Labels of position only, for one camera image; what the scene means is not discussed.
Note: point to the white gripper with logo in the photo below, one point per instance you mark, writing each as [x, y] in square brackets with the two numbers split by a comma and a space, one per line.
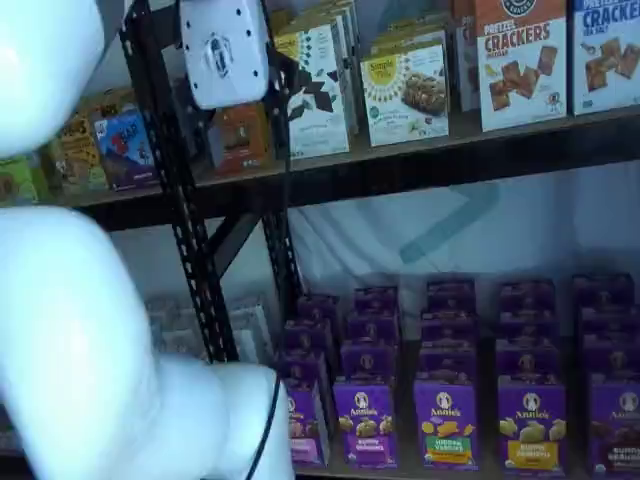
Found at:
[222, 55]

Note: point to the purple Annie's box pink label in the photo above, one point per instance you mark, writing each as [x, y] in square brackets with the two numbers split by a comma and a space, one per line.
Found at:
[310, 425]

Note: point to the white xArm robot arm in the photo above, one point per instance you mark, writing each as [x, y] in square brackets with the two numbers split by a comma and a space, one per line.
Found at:
[75, 325]

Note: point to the yellow Revival snack box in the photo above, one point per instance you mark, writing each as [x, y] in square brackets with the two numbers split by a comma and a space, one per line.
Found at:
[281, 27]
[242, 140]

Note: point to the Simple Mills chocolate cookie box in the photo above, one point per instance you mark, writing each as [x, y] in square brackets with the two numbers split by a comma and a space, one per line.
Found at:
[325, 135]
[351, 75]
[356, 60]

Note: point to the blue Zbar snack box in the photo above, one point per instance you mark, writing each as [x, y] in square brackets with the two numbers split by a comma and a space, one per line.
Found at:
[122, 150]

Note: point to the yellow snack box black print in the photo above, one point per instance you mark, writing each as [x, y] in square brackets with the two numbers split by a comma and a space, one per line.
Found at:
[80, 150]

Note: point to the Simple Mills snack bar box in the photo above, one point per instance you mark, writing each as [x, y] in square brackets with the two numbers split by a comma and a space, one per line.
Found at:
[410, 39]
[405, 95]
[412, 25]

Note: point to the green snack box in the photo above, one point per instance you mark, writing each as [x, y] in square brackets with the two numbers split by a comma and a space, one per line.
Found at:
[17, 182]

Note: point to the orange pretzel crackers box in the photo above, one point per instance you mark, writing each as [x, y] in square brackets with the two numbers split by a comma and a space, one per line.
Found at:
[522, 65]
[465, 60]

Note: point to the purple Annie's snack box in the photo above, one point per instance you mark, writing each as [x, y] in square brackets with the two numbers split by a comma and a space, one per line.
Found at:
[300, 367]
[602, 291]
[369, 362]
[450, 327]
[307, 337]
[320, 309]
[451, 295]
[527, 296]
[610, 325]
[527, 325]
[374, 329]
[612, 365]
[527, 361]
[448, 364]
[376, 299]

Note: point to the white carton box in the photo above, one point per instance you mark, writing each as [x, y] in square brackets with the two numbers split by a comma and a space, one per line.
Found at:
[172, 325]
[250, 332]

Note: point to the blue pretzel crackers box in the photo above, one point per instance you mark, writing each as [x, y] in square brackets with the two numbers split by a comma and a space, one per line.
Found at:
[607, 55]

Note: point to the purple Annie's box violet label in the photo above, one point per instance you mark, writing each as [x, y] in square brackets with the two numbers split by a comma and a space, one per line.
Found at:
[365, 425]

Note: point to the purple Annie's box green label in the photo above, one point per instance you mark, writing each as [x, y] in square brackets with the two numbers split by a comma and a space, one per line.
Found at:
[445, 425]

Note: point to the purple Annie's box yellow label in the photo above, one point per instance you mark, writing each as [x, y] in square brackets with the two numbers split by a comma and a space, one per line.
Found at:
[532, 425]

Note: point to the purple Annie's box brown label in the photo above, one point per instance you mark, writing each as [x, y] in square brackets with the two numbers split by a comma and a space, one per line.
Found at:
[617, 430]

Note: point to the white backdrop sheet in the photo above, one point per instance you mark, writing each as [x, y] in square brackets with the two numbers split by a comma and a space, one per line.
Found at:
[350, 240]

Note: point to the teal tape strip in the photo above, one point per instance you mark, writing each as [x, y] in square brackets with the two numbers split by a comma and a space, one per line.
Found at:
[450, 225]

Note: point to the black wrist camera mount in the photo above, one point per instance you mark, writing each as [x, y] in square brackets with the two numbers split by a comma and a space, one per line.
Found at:
[280, 75]

